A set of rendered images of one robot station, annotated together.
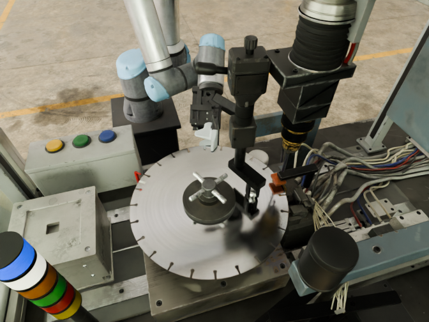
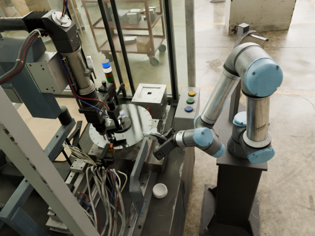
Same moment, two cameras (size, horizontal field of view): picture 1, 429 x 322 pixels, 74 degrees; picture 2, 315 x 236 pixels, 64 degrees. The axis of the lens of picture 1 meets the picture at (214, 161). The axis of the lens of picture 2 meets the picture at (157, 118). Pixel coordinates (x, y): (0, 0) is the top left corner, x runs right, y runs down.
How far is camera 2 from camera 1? 131 cm
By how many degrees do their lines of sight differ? 78
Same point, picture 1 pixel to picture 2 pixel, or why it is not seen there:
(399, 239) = (52, 143)
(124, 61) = (243, 114)
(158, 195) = (133, 112)
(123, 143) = (180, 114)
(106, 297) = not seen: hidden behind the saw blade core
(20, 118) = not seen: outside the picture
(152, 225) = (123, 108)
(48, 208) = (158, 92)
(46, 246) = (143, 92)
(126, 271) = not seen: hidden behind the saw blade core
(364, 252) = (59, 133)
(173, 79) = (198, 125)
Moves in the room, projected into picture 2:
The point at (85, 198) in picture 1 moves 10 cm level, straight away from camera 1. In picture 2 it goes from (155, 100) to (172, 97)
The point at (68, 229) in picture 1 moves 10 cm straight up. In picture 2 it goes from (146, 96) to (143, 83)
